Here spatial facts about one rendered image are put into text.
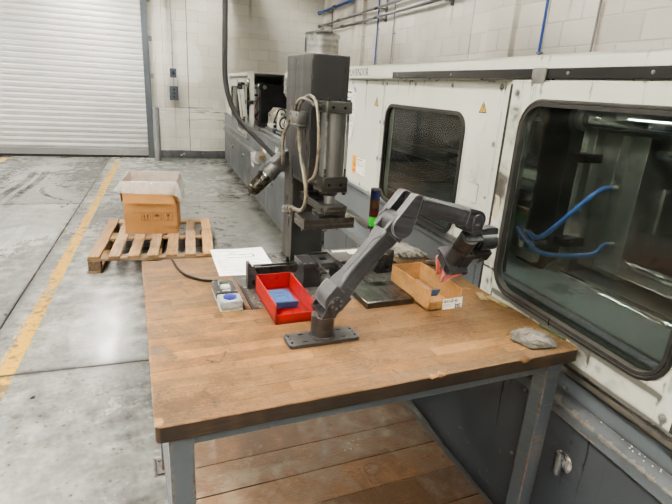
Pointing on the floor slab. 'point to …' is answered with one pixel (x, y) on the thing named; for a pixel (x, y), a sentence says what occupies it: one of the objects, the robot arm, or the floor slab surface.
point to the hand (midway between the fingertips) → (440, 276)
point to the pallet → (113, 244)
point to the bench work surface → (327, 396)
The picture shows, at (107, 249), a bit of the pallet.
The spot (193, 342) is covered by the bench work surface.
